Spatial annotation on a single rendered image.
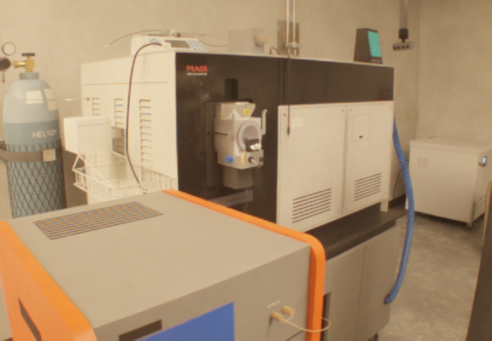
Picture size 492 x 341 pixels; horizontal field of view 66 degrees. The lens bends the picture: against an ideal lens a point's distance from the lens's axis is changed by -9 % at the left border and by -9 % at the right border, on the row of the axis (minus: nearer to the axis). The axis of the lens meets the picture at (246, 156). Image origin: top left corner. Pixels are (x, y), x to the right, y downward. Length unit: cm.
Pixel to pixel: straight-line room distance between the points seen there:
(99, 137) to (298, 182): 69
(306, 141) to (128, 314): 115
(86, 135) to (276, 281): 90
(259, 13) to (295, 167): 167
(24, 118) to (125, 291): 134
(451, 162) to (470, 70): 112
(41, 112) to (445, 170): 354
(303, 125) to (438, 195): 298
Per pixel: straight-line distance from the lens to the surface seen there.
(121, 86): 138
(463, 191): 422
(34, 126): 175
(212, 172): 122
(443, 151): 423
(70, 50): 220
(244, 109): 117
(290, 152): 143
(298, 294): 61
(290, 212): 148
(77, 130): 131
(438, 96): 493
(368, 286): 199
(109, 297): 47
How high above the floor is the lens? 135
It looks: 10 degrees down
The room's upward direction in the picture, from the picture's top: straight up
